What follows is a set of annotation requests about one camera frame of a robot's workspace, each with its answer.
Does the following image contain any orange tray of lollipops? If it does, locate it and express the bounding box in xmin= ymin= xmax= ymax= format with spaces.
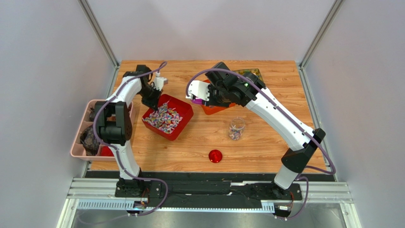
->
xmin=201 ymin=79 xmax=236 ymax=115

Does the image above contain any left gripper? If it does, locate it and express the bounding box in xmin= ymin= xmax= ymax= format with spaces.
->
xmin=138 ymin=85 xmax=164 ymax=112

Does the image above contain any red tray of swirl lollipops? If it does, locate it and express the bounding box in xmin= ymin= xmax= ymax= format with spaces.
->
xmin=142 ymin=94 xmax=194 ymax=141

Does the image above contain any purple plastic scoop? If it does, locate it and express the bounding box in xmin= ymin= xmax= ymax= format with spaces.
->
xmin=191 ymin=98 xmax=206 ymax=105

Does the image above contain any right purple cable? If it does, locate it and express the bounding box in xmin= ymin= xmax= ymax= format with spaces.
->
xmin=185 ymin=67 xmax=337 ymax=220

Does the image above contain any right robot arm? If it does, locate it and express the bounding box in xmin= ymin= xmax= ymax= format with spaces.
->
xmin=200 ymin=62 xmax=326 ymax=190

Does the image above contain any red jar lid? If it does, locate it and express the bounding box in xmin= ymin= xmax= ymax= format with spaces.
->
xmin=208 ymin=150 xmax=223 ymax=163

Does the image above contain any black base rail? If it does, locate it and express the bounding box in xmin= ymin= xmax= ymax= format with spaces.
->
xmin=115 ymin=172 xmax=305 ymax=209

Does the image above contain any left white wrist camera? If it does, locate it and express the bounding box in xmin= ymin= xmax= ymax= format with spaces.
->
xmin=153 ymin=72 xmax=169 ymax=91

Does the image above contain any clear plastic jar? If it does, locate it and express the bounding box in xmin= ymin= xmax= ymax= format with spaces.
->
xmin=229 ymin=117 xmax=245 ymax=141

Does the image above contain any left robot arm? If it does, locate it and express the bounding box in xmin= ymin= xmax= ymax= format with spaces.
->
xmin=93 ymin=65 xmax=162 ymax=196

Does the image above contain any clear tray of colourful candies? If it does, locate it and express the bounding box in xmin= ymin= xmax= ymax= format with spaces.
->
xmin=234 ymin=68 xmax=264 ymax=81

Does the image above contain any pink organizer basket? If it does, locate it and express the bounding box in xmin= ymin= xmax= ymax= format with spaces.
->
xmin=70 ymin=100 xmax=135 ymax=162

